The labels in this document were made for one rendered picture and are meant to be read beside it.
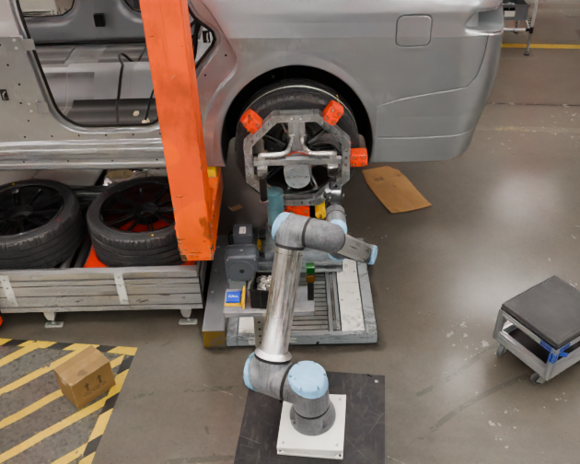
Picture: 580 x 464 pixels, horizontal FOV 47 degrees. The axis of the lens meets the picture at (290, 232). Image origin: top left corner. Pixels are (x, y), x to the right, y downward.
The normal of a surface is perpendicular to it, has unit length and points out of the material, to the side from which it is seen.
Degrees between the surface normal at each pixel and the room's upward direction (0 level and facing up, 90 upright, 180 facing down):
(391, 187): 2
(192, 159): 90
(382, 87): 90
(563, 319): 0
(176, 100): 90
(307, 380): 5
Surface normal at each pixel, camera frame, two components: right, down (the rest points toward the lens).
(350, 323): -0.03, -0.80
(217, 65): 0.00, 0.60
